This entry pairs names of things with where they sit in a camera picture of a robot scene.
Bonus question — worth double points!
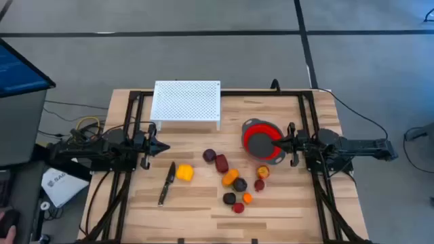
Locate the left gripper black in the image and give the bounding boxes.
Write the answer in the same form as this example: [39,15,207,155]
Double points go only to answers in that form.
[133,123,171,170]

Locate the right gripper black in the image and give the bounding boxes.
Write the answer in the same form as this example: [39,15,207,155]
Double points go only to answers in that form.
[271,122,309,167]

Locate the red collapsible colander grey rim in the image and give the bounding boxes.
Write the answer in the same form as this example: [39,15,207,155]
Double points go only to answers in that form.
[241,118,287,166]

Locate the red yellow peach toy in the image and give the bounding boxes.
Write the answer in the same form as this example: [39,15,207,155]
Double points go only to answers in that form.
[256,165,271,180]

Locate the black kitchen knife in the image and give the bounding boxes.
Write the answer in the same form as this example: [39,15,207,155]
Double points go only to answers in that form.
[157,161,177,207]

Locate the yellow bell pepper toy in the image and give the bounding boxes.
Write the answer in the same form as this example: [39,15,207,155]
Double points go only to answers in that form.
[176,164,195,182]

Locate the dark purple plum toy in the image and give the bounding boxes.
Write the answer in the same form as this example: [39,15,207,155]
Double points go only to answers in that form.
[202,148,217,163]

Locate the dark bumpy avocado toy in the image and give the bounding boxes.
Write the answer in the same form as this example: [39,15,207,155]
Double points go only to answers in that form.
[232,177,248,193]

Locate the orange elongated toy fruit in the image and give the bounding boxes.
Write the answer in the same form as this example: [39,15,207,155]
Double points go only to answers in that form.
[221,168,240,187]

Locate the dark red toy fruit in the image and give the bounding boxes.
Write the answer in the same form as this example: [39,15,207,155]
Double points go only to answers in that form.
[214,154,230,174]

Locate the white perforated metal shelf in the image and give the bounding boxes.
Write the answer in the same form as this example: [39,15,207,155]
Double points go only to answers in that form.
[150,80,222,131]

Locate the white printed cardboard box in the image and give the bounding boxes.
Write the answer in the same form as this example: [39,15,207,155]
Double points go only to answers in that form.
[41,167,90,208]

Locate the dark grey desk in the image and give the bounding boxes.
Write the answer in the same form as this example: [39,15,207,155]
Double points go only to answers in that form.
[0,161,47,244]

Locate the monitor with blue screen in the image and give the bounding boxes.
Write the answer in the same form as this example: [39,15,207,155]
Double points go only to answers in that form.
[0,37,57,99]

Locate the black computer mouse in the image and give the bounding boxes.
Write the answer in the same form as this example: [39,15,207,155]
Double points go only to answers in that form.
[0,209,20,238]

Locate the person's hand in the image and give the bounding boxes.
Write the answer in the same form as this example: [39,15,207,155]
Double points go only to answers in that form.
[0,225,17,244]

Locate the black metal table frame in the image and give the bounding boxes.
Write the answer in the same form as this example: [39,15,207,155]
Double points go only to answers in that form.
[77,89,374,244]

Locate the yellow cable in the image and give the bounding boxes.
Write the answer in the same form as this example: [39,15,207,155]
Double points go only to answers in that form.
[75,116,102,136]

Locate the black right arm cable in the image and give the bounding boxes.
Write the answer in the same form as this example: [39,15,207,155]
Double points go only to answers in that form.
[317,87,389,140]

